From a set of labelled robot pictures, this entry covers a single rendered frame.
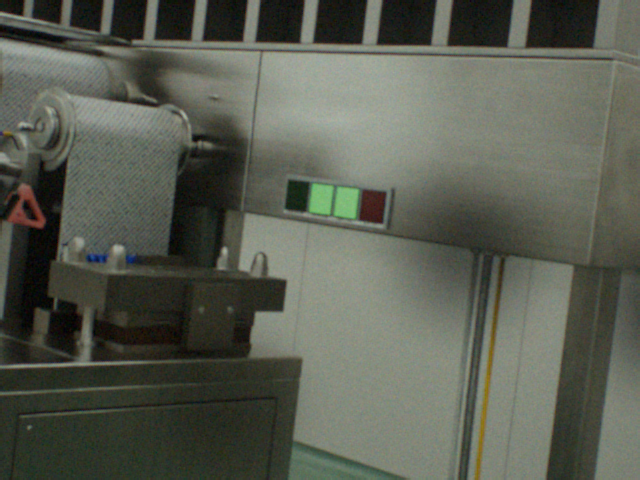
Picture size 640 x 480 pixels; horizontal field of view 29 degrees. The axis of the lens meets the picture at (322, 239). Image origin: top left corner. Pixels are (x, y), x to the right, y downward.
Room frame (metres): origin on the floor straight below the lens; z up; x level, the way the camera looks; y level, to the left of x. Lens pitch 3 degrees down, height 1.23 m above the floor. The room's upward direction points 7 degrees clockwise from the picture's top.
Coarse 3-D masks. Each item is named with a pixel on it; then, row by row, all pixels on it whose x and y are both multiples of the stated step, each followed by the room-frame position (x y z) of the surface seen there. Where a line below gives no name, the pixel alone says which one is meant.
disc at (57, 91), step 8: (48, 88) 2.19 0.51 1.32; (56, 88) 2.17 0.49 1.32; (40, 96) 2.21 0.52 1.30; (64, 96) 2.16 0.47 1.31; (72, 104) 2.14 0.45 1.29; (32, 112) 2.22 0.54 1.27; (72, 112) 2.14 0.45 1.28; (72, 120) 2.13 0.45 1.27; (72, 128) 2.13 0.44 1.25; (72, 136) 2.13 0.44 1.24; (72, 144) 2.13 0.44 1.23; (64, 152) 2.14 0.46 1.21; (40, 160) 2.19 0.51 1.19; (56, 160) 2.16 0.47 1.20; (64, 160) 2.14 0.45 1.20; (48, 168) 2.17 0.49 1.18
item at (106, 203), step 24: (72, 168) 2.15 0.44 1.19; (96, 168) 2.18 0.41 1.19; (120, 168) 2.22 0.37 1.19; (144, 168) 2.26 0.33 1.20; (168, 168) 2.29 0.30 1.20; (72, 192) 2.15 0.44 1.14; (96, 192) 2.18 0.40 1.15; (120, 192) 2.22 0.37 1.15; (144, 192) 2.26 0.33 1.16; (168, 192) 2.30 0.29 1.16; (72, 216) 2.15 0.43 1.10; (96, 216) 2.19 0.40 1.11; (120, 216) 2.23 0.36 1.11; (144, 216) 2.26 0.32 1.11; (168, 216) 2.30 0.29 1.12; (96, 240) 2.19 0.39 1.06; (120, 240) 2.23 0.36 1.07; (144, 240) 2.27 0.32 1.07; (168, 240) 2.31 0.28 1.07
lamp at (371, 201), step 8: (368, 192) 2.09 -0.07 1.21; (376, 192) 2.08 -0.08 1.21; (368, 200) 2.09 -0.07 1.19; (376, 200) 2.08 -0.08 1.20; (384, 200) 2.06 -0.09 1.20; (368, 208) 2.09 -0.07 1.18; (376, 208) 2.07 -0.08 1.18; (360, 216) 2.10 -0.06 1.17; (368, 216) 2.08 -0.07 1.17; (376, 216) 2.07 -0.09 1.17
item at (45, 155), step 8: (48, 96) 2.18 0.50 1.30; (56, 96) 2.17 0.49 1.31; (40, 104) 2.20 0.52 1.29; (48, 104) 2.18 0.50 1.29; (56, 104) 2.16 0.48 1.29; (64, 104) 2.15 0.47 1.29; (64, 112) 2.14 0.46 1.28; (64, 120) 2.14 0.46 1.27; (176, 120) 2.33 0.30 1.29; (64, 128) 2.14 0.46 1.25; (64, 136) 2.14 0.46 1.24; (32, 144) 2.21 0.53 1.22; (56, 144) 2.15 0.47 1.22; (64, 144) 2.14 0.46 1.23; (40, 152) 2.19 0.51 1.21; (48, 152) 2.17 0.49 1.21; (56, 152) 2.15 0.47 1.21; (48, 160) 2.17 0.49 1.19
